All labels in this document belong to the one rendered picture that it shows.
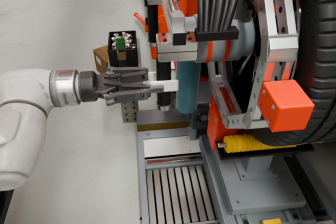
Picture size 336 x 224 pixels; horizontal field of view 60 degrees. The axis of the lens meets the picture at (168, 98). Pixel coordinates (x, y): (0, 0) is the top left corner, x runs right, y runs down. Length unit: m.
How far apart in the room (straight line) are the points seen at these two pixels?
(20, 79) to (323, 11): 0.64
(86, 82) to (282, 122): 0.44
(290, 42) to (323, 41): 0.06
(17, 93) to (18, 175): 0.18
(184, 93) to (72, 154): 0.85
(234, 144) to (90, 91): 0.52
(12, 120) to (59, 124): 1.28
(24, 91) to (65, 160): 1.04
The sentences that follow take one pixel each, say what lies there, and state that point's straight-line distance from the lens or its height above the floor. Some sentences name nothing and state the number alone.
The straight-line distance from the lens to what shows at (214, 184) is 1.33.
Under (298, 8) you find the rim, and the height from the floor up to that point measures 1.01.
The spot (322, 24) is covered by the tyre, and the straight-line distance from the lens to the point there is 0.64.
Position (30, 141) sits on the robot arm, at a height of 0.83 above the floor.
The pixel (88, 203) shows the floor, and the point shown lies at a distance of 1.51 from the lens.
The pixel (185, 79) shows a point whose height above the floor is 0.65.
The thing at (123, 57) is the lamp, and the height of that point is 0.59.
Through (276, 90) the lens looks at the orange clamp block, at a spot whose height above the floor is 0.88.
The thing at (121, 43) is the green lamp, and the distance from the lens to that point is 1.27.
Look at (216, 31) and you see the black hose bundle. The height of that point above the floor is 0.98.
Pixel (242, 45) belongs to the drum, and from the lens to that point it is 0.84.
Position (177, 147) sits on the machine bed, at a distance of 1.56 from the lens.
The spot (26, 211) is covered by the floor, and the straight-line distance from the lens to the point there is 1.58.
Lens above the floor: 1.26
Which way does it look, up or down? 39 degrees down
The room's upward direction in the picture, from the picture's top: straight up
